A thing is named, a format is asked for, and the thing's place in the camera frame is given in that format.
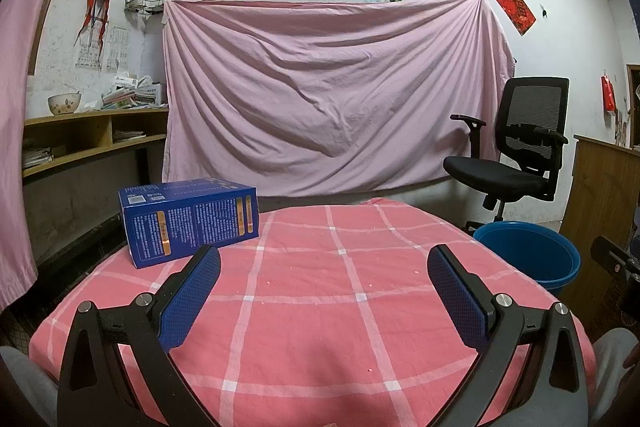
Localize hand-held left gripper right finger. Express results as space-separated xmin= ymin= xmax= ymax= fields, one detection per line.
xmin=427 ymin=244 xmax=590 ymax=427

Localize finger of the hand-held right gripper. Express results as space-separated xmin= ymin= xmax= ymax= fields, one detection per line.
xmin=590 ymin=236 xmax=632 ymax=277

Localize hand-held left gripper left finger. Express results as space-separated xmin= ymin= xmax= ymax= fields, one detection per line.
xmin=56 ymin=244 xmax=222 ymax=427

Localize blue plastic basin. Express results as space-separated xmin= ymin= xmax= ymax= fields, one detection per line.
xmin=472 ymin=221 xmax=582 ymax=294

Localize wooden cabinet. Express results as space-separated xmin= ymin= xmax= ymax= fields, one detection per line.
xmin=560 ymin=134 xmax=640 ymax=338

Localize blue cardboard box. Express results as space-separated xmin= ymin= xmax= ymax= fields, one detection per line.
xmin=118 ymin=177 xmax=260 ymax=269

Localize person's right leg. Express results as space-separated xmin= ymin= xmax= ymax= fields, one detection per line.
xmin=592 ymin=327 xmax=640 ymax=427

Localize person's leg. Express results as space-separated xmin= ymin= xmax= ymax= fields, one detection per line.
xmin=0 ymin=346 xmax=60 ymax=427
xmin=592 ymin=327 xmax=640 ymax=427

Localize pink checked tablecloth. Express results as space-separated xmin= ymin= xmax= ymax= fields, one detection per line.
xmin=28 ymin=197 xmax=598 ymax=427

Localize black office chair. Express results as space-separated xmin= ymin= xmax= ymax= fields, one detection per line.
xmin=442 ymin=77 xmax=571 ymax=233

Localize red hanging ornament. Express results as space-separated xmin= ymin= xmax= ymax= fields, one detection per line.
xmin=601 ymin=72 xmax=617 ymax=112

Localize person's left leg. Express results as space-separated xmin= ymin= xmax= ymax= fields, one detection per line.
xmin=0 ymin=346 xmax=60 ymax=427

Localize pile of newspapers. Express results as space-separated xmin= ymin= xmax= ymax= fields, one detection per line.
xmin=101 ymin=74 xmax=167 ymax=110

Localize wooden shelf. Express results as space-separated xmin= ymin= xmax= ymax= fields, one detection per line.
xmin=22 ymin=107 xmax=170 ymax=180

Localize pink curtain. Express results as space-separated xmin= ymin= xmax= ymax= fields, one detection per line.
xmin=0 ymin=0 xmax=98 ymax=313

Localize ceramic bowl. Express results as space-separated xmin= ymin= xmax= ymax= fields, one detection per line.
xmin=48 ymin=93 xmax=82 ymax=116

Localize pink hanging sheet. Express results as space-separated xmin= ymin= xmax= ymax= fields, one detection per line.
xmin=161 ymin=0 xmax=516 ymax=198

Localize printed wall paper sheets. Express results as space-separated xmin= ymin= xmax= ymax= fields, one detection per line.
xmin=75 ymin=25 xmax=130 ymax=72

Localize red paper wall decoration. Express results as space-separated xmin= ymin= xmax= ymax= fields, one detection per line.
xmin=495 ymin=0 xmax=537 ymax=36

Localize wire wall rack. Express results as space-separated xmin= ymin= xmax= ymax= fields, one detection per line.
xmin=124 ymin=0 xmax=165 ymax=16

